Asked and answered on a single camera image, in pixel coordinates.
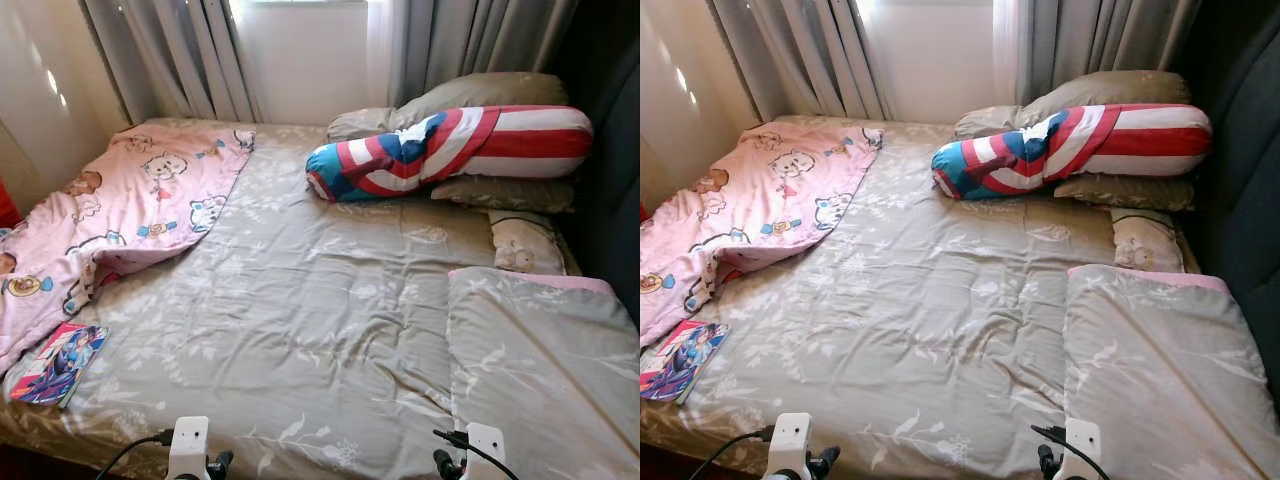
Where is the colourful comic book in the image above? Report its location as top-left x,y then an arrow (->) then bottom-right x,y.
640,320 -> 729,404
8,322 -> 109,409

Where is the pink cartoon print blanket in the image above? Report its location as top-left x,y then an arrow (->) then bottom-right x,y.
0,122 -> 256,376
640,122 -> 884,348

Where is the folded grey floral quilt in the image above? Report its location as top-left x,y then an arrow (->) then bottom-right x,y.
445,265 -> 641,480
1062,263 -> 1280,480

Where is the bed with grey floral sheet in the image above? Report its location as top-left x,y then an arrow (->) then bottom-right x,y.
0,117 -> 641,480
640,115 -> 1280,480

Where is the small beige cartoon pillow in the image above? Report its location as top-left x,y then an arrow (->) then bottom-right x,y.
1110,207 -> 1186,273
488,208 -> 568,276

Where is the dark upholstered headboard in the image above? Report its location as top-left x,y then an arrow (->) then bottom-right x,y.
555,0 -> 641,326
1175,0 -> 1280,421

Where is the stars and stripes bolster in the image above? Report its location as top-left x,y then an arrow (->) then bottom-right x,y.
932,103 -> 1213,201
305,105 -> 594,204

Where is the bright window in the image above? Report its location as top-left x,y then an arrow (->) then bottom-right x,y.
858,0 -> 1021,126
228,0 -> 393,126

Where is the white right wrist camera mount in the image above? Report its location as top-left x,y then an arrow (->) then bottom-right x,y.
1065,418 -> 1104,480
465,423 -> 508,480

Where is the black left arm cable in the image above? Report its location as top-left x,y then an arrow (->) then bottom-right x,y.
95,430 -> 173,480
690,428 -> 776,480

